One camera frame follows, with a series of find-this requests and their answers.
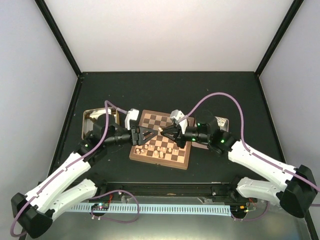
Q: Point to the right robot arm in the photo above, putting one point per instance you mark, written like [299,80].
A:
[292,188]

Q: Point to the light blue cable duct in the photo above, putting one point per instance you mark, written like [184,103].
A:
[167,209]

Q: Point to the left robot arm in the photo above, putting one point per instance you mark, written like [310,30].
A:
[37,209]

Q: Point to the second right white arm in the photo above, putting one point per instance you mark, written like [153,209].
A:
[237,151]

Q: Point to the second left white arm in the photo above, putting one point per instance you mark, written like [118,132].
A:
[88,187]

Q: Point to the pink tin with light pieces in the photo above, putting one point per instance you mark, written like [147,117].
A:
[223,124]

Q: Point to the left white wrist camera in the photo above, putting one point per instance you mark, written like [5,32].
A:
[132,115]

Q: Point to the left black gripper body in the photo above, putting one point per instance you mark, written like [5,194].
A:
[134,140]

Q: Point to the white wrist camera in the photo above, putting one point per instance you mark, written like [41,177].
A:
[178,118]
[132,115]

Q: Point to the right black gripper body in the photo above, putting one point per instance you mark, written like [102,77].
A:
[181,142]

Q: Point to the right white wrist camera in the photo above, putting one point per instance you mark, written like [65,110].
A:
[178,118]

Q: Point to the wooden chess board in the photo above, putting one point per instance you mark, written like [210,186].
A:
[160,150]

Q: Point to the gold tin with dark pieces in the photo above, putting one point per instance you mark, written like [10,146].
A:
[91,115]

